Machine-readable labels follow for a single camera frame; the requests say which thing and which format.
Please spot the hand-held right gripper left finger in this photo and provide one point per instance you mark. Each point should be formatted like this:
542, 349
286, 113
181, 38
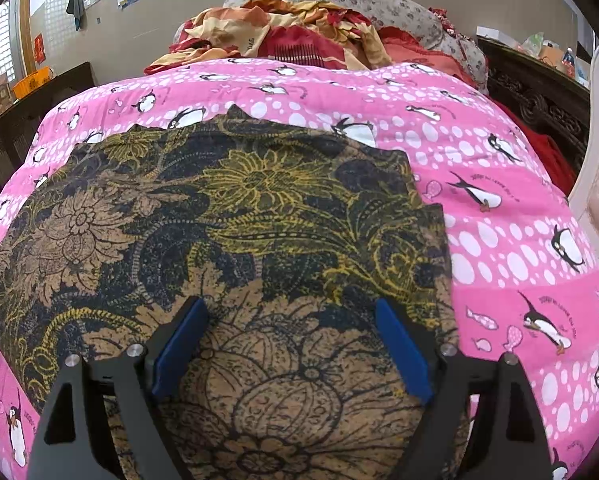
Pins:
179, 350

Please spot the red and yellow quilt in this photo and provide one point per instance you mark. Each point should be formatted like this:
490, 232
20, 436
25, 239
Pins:
279, 35

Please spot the brown cardboard box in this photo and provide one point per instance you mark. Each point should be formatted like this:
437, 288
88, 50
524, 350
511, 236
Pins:
549, 55

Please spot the dark wooden desk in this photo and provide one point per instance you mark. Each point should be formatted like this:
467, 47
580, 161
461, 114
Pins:
29, 110

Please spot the red embroidered pillow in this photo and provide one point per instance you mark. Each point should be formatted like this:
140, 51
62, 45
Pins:
419, 55

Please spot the red paper wall decoration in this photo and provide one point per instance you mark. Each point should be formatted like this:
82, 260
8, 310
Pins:
39, 48

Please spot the white flat box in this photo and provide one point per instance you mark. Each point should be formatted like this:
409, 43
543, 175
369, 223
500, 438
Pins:
499, 35

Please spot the clear plastic bottle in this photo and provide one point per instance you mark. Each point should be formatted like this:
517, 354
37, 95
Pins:
568, 62

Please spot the dark hanging towel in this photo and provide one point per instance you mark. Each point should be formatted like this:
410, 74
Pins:
76, 2

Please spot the dark floral patterned shirt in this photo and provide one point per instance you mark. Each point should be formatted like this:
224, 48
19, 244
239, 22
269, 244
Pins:
229, 210

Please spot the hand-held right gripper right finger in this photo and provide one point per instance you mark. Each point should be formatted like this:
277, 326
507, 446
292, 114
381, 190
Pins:
404, 355

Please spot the dark carved wooden cabinet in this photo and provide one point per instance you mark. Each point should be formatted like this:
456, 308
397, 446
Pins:
539, 95

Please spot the red bed sheet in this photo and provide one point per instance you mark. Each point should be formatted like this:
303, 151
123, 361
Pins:
544, 155

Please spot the pink penguin print blanket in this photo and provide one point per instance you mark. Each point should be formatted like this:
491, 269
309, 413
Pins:
504, 240

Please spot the orange box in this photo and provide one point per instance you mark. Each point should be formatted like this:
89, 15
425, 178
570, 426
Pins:
32, 82

